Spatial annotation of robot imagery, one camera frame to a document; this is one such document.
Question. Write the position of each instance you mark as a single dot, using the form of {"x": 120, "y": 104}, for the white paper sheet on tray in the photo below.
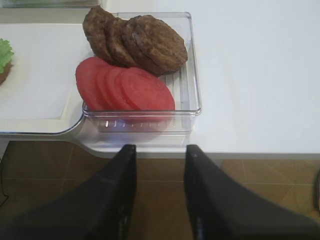
{"x": 43, "y": 68}

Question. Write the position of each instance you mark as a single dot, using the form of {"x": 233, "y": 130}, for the middle brown meat patty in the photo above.
{"x": 115, "y": 45}

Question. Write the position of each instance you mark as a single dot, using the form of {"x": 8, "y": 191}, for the white rectangular tray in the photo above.
{"x": 71, "y": 114}

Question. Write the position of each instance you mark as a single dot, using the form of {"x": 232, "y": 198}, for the red tomato slice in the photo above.
{"x": 118, "y": 100}
{"x": 101, "y": 79}
{"x": 85, "y": 74}
{"x": 144, "y": 91}

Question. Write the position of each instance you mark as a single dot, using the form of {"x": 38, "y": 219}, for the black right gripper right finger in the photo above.
{"x": 219, "y": 208}

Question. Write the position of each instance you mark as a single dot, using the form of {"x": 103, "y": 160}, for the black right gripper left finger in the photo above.
{"x": 98, "y": 209}

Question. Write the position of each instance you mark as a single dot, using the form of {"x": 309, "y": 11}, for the green lettuce leaf on burger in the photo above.
{"x": 6, "y": 54}

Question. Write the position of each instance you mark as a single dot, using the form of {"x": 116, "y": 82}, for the brown bottom bun on tray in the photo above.
{"x": 6, "y": 71}

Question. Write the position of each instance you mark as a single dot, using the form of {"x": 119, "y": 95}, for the back brown meat patty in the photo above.
{"x": 94, "y": 25}

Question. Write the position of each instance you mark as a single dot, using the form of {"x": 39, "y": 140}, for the clear patty and tomato container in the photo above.
{"x": 182, "y": 84}

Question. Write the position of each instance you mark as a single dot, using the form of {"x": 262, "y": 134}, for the front brown meat patty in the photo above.
{"x": 154, "y": 45}

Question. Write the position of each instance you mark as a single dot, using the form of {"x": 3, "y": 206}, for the brown meat patty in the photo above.
{"x": 115, "y": 45}
{"x": 94, "y": 25}
{"x": 154, "y": 45}

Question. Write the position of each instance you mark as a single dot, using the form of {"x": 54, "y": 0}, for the back red tomato slice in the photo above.
{"x": 85, "y": 74}

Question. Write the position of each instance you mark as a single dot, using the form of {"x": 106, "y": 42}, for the front red tomato slice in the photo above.
{"x": 144, "y": 91}

